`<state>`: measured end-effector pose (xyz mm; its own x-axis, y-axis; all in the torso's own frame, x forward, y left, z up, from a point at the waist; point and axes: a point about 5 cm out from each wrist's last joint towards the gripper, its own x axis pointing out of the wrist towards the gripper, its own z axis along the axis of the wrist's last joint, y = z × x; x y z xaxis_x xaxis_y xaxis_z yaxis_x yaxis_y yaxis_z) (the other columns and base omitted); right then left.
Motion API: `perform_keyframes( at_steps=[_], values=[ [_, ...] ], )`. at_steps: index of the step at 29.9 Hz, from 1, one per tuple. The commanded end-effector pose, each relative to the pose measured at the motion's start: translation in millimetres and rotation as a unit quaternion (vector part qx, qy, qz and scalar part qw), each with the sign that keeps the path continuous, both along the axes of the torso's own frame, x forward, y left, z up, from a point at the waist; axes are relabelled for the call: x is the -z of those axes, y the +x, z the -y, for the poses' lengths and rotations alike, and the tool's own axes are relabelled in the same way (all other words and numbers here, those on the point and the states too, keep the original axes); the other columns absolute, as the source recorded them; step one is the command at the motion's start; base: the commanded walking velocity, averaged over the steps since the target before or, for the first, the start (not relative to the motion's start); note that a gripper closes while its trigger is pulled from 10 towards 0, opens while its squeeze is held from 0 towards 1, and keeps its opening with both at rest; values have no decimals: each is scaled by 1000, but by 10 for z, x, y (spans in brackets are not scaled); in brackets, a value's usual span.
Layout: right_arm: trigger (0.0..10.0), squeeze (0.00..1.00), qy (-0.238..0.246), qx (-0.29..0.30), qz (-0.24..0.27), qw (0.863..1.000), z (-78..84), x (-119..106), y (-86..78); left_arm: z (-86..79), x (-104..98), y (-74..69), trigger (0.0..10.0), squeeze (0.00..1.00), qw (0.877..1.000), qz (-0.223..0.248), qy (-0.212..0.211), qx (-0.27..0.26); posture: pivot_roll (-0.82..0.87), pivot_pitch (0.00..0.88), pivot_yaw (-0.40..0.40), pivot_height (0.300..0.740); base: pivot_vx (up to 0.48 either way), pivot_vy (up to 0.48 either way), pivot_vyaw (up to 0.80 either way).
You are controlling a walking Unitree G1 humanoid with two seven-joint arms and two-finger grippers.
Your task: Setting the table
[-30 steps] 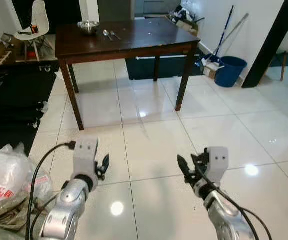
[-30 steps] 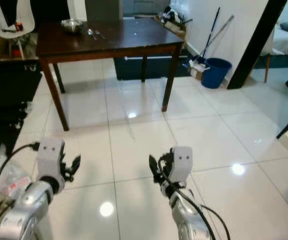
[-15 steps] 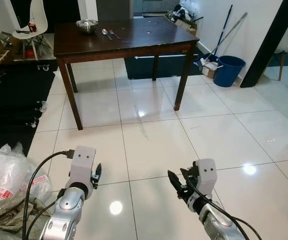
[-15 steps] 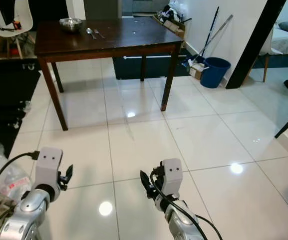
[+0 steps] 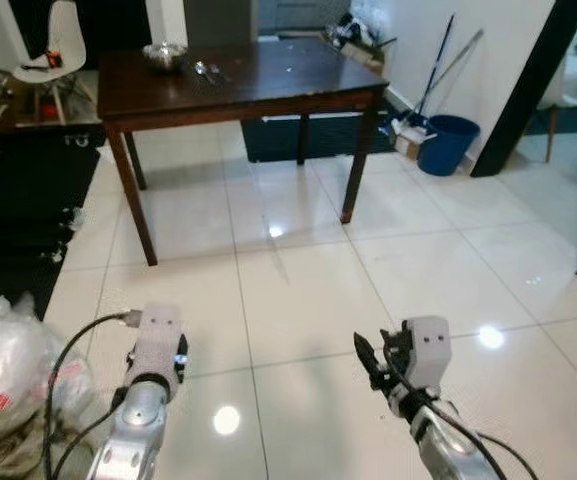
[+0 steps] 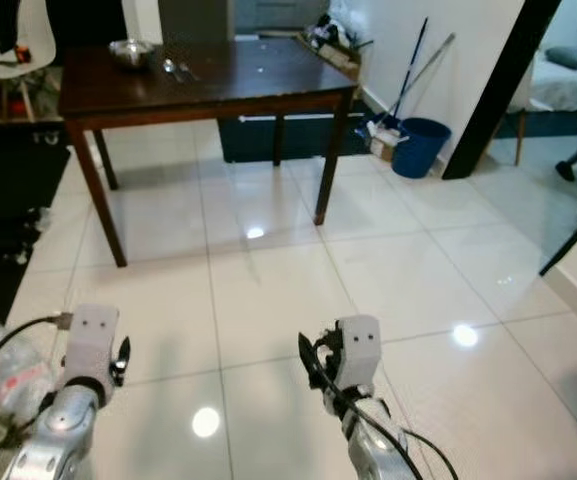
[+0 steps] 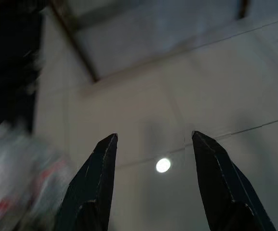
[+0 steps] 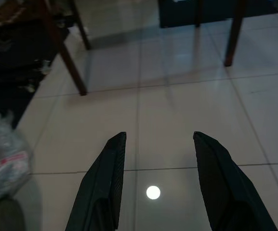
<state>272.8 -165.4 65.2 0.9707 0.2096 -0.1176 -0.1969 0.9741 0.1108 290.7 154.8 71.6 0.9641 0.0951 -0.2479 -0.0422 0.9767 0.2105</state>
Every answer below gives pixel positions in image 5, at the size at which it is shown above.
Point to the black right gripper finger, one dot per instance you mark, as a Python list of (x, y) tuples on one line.
[(366, 358)]

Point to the steel bowl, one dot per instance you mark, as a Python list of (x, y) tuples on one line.
[(165, 56)]

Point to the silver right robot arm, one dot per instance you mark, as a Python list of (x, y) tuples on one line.
[(448, 455)]

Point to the clear crumpled plastic bag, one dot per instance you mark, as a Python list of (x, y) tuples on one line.
[(8, 370)]

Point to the blue plastic bucket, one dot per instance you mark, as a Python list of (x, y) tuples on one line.
[(450, 145)]

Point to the dark blue low cabinet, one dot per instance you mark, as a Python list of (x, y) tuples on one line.
[(278, 140)]

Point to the dark wooden table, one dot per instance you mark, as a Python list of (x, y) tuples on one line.
[(268, 85)]

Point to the steel fork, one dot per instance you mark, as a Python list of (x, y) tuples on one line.
[(219, 73)]

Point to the steel spoon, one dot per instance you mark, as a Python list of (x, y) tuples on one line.
[(201, 69)]

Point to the cardboard box with clutter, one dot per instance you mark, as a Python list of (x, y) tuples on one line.
[(353, 40)]

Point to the small orange object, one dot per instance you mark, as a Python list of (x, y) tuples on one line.
[(54, 58)]

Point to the white chair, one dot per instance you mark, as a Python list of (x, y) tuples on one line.
[(63, 25)]

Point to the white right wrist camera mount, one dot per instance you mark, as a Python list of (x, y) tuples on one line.
[(428, 350)]

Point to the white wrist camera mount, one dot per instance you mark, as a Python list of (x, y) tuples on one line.
[(156, 340), (428, 350)]

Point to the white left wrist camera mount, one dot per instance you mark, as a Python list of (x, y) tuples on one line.
[(156, 340)]

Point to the black door post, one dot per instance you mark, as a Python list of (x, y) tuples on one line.
[(528, 90)]

